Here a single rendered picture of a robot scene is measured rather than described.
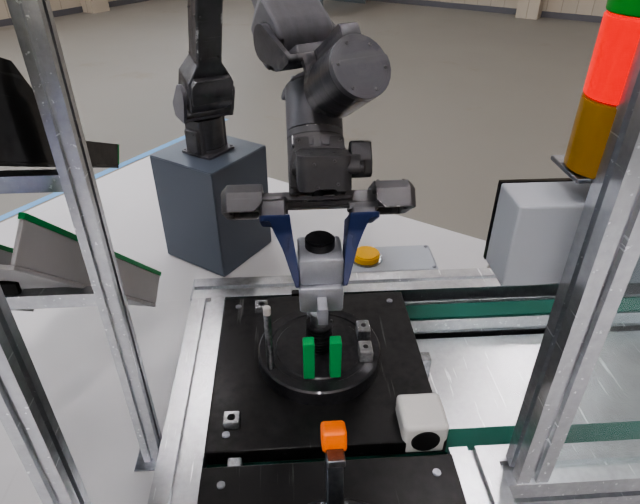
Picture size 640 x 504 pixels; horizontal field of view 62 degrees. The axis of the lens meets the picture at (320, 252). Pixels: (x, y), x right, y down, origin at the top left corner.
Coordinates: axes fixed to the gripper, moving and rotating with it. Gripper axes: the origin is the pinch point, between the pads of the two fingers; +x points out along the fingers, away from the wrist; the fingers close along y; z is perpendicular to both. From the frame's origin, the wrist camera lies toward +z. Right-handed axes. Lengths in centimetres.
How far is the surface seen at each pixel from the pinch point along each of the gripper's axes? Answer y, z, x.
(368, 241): 13, -50, -5
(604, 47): 16.3, 22.7, -10.4
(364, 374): 4.5, -4.6, 13.1
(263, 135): -17, -324, -104
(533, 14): 354, -650, -358
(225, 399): -10.5, -5.3, 15.1
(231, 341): -10.4, -12.5, 9.7
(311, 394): -1.3, -3.0, 14.6
